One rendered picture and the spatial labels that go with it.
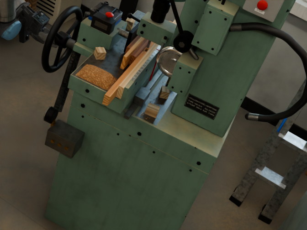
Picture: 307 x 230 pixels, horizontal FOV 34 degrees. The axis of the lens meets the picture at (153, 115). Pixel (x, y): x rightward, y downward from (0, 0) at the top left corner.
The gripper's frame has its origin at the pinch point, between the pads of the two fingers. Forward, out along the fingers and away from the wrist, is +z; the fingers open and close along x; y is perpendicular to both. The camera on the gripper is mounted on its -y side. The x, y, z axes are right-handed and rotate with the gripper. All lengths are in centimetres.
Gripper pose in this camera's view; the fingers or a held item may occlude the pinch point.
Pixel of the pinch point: (54, 46)
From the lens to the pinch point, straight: 217.7
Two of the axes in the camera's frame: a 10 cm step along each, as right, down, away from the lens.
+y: 5.7, -5.3, -6.2
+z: 7.4, 6.6, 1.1
